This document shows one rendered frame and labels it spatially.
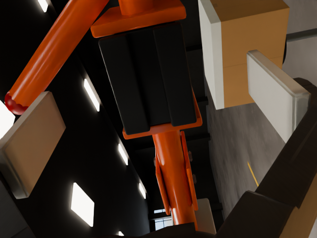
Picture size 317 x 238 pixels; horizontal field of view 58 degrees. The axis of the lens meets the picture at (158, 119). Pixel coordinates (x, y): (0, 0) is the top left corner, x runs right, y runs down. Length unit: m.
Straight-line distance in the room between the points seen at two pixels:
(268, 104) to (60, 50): 0.15
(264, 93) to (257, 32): 1.50
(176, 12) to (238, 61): 1.55
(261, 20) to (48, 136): 1.51
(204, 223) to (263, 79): 0.20
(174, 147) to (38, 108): 0.11
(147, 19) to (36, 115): 0.09
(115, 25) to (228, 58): 1.53
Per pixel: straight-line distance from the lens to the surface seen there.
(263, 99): 0.17
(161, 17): 0.18
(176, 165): 0.24
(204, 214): 0.33
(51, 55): 0.23
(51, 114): 0.20
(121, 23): 0.18
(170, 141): 0.23
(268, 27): 1.67
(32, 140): 0.17
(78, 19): 0.22
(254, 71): 0.18
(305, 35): 2.02
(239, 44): 1.67
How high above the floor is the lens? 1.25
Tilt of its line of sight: 5 degrees up
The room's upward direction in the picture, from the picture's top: 100 degrees counter-clockwise
